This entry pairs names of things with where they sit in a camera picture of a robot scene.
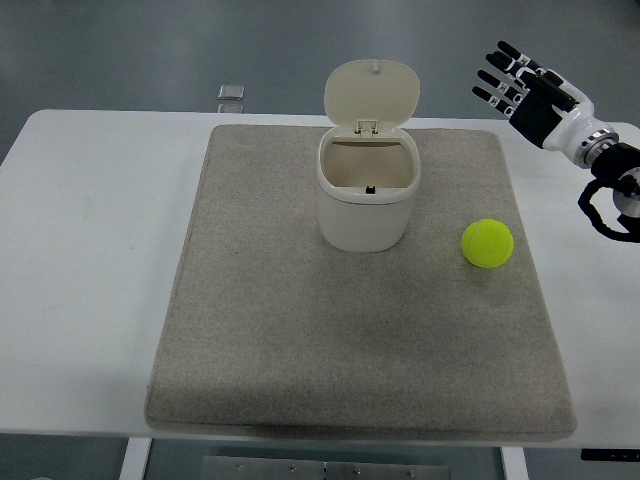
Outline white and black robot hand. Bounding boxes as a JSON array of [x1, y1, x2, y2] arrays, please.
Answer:
[[471, 40, 616, 152]]

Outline yellow-green tennis ball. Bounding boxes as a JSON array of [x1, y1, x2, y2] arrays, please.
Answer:
[[460, 218, 515, 270]]

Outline cream bin with hinged lid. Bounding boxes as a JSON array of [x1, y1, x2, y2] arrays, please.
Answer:
[[315, 59, 421, 253]]

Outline grey felt mat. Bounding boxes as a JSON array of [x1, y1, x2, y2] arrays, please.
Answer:
[[144, 124, 578, 434]]

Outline black table control panel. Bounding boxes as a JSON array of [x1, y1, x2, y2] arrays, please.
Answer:
[[581, 449, 640, 462]]

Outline white table leg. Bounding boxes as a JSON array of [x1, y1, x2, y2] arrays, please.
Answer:
[[119, 438, 154, 480], [498, 446, 528, 480]]

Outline grey metal plate with screws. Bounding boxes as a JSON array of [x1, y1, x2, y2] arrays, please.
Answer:
[[200, 455, 453, 480]]

